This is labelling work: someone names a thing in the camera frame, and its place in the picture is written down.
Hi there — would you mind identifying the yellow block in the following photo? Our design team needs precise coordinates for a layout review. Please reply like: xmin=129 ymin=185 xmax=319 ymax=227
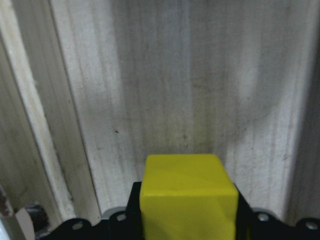
xmin=139 ymin=154 xmax=239 ymax=240

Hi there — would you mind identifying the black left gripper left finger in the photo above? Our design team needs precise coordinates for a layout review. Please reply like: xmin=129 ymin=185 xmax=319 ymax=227
xmin=125 ymin=181 xmax=145 ymax=240

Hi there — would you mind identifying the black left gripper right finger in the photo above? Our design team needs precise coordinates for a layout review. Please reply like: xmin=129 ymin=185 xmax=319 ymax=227
xmin=234 ymin=185 xmax=253 ymax=240

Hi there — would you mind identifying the light wooden drawer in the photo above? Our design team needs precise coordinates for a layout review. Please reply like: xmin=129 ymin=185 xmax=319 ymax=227
xmin=0 ymin=0 xmax=320 ymax=227

